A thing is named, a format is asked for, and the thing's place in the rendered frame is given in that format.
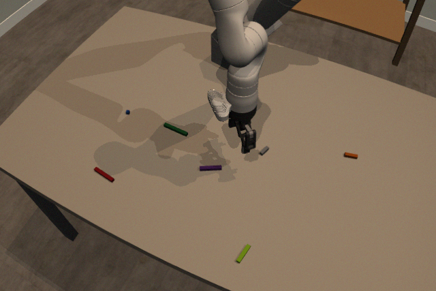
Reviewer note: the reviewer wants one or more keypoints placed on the red rod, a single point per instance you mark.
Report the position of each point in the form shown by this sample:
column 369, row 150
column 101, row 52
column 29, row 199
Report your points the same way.
column 104, row 174

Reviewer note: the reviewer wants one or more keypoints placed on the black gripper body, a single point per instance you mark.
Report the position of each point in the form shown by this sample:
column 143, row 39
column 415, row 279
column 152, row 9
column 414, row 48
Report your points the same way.
column 243, row 118

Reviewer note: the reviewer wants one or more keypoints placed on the purple rod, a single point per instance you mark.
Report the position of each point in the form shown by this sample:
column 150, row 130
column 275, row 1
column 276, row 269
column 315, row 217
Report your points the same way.
column 207, row 168

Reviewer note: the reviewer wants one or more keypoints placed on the orange rod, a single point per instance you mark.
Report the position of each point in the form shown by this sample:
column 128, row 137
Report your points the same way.
column 351, row 155

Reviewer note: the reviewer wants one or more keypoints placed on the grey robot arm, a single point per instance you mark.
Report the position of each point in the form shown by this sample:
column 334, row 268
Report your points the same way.
column 244, row 51

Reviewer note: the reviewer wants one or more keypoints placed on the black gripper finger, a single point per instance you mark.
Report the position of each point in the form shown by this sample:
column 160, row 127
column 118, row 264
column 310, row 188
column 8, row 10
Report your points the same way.
column 250, row 138
column 231, row 122

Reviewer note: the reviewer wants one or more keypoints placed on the grey rod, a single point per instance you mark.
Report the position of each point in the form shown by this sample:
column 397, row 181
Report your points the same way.
column 265, row 149

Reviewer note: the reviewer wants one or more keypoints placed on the lime green rod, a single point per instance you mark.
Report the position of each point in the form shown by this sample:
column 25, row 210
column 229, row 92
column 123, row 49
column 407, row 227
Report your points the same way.
column 243, row 253

